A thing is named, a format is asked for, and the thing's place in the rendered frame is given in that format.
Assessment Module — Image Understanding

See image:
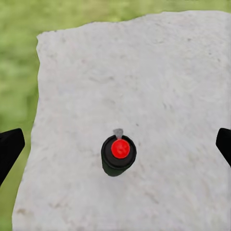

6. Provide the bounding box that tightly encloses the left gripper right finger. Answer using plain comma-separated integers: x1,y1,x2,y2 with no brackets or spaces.
216,128,231,166

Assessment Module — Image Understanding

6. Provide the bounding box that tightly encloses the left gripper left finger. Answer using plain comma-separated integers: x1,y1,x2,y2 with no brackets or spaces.
0,128,25,186

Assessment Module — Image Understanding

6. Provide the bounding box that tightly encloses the insectifuge atomizer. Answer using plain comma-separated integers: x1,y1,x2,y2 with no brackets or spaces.
101,128,137,177

